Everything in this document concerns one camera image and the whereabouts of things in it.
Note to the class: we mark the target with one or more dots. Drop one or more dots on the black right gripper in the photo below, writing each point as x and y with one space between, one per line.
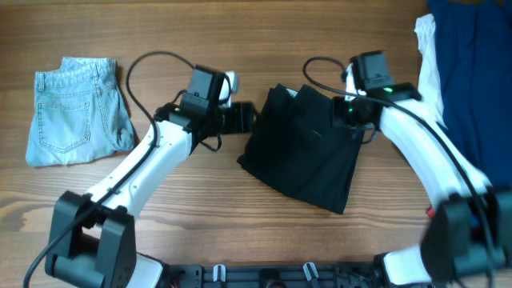
338 118

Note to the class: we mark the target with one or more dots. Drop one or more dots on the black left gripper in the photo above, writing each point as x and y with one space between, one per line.
241 122

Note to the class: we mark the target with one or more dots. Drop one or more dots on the red and white garment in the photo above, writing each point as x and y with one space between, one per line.
430 212

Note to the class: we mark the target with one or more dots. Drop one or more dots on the light blue folded jeans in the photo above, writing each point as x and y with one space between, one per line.
79 114

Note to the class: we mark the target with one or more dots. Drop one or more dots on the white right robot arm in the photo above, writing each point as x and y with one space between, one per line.
470 227

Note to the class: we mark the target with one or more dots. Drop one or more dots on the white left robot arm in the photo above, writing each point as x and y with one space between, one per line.
92 235

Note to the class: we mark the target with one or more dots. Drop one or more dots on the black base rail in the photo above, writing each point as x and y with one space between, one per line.
341 275

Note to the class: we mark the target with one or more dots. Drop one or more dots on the blue garment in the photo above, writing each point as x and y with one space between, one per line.
473 54

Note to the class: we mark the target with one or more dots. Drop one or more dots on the dark green shorts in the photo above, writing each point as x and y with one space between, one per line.
295 150

